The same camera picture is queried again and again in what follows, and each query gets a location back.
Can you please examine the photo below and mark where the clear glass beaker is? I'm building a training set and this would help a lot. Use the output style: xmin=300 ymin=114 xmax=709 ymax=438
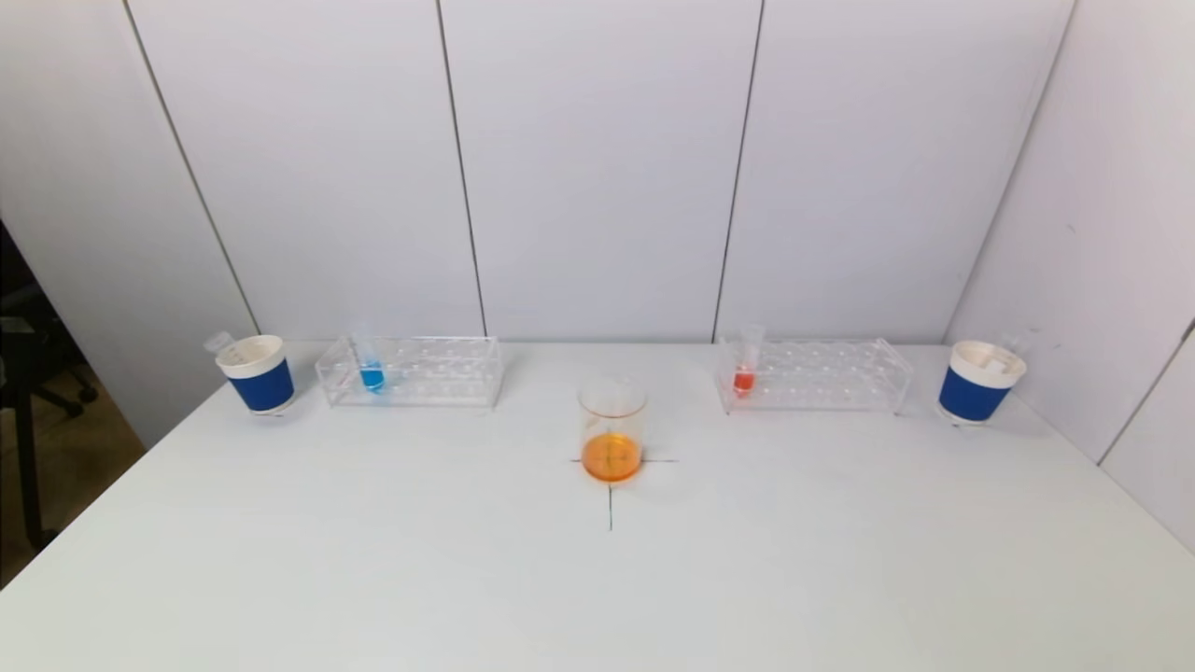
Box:
xmin=578 ymin=375 xmax=648 ymax=485

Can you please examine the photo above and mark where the clear plastic test tube rack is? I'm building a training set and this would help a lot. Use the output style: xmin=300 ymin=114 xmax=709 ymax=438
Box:
xmin=715 ymin=338 xmax=916 ymax=416
xmin=315 ymin=336 xmax=505 ymax=410

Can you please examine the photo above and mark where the test tube with blue pigment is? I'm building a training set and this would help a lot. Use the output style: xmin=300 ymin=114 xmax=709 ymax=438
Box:
xmin=349 ymin=327 xmax=387 ymax=394

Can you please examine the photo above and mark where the blue and white paper cup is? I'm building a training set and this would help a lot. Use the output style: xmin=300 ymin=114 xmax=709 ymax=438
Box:
xmin=215 ymin=334 xmax=296 ymax=414
xmin=937 ymin=340 xmax=1028 ymax=427

